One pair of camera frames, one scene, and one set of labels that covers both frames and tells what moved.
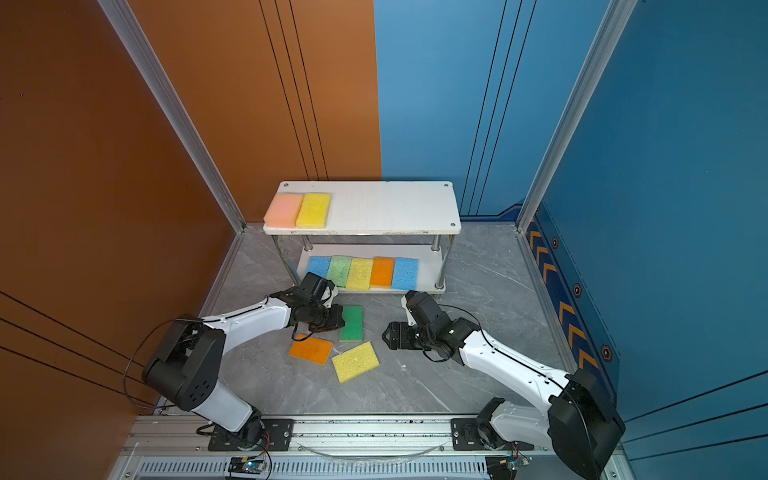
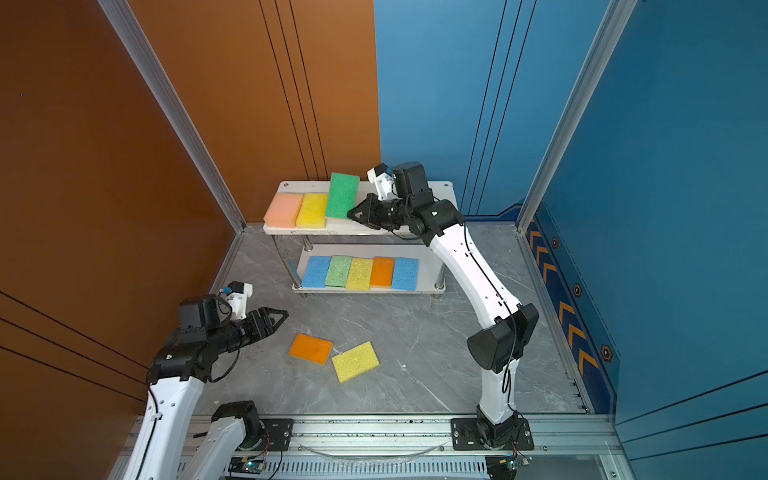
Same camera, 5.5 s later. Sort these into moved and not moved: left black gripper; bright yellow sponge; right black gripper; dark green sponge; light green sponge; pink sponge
Moved: right black gripper; left black gripper; dark green sponge
Not moved: light green sponge; pink sponge; bright yellow sponge
